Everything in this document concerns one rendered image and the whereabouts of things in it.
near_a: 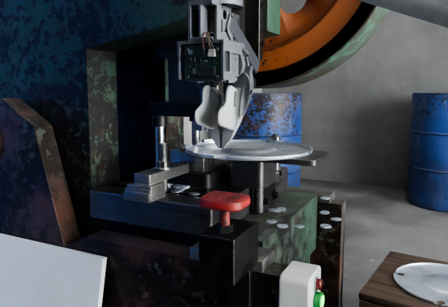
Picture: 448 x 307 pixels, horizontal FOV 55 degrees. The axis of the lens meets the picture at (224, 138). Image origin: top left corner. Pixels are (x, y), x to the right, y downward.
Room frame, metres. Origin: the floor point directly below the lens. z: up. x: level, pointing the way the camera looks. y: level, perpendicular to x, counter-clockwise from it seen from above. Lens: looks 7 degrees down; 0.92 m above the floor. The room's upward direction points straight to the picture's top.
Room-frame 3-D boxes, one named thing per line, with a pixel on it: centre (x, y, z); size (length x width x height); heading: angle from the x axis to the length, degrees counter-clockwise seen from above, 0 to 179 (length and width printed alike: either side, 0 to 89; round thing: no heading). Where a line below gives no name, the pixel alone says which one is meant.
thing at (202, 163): (1.04, 0.05, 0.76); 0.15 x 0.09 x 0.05; 153
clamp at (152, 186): (0.89, 0.13, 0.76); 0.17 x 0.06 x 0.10; 153
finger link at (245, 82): (0.63, -0.02, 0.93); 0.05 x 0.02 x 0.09; 63
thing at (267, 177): (0.96, -0.10, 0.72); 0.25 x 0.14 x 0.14; 63
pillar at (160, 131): (0.99, 0.15, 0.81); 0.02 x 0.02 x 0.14
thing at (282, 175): (1.04, 0.06, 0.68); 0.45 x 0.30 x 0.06; 153
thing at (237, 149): (0.98, -0.06, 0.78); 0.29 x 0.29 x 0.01
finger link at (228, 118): (0.61, 0.00, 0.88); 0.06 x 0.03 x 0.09; 153
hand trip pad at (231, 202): (0.64, 0.00, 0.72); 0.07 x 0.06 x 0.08; 63
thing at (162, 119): (1.04, 0.06, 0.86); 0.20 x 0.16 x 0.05; 153
